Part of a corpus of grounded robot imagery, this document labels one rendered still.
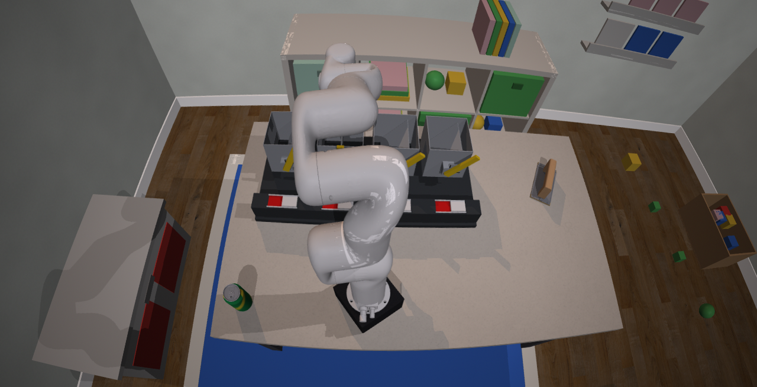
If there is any green drink can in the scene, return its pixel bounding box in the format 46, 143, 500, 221
223, 283, 253, 311

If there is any sanding float with wooden handle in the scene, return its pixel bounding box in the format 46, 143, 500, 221
530, 159, 557, 206

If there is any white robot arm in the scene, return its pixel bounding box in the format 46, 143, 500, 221
292, 43, 409, 323

